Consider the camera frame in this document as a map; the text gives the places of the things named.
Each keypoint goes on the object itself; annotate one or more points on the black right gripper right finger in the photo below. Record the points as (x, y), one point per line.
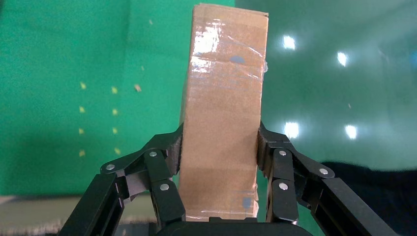
(283, 166)

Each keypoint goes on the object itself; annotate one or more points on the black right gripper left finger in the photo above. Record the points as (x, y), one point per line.
(156, 163)

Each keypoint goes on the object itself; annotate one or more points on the small brown cardboard box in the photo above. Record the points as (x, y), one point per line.
(224, 114)

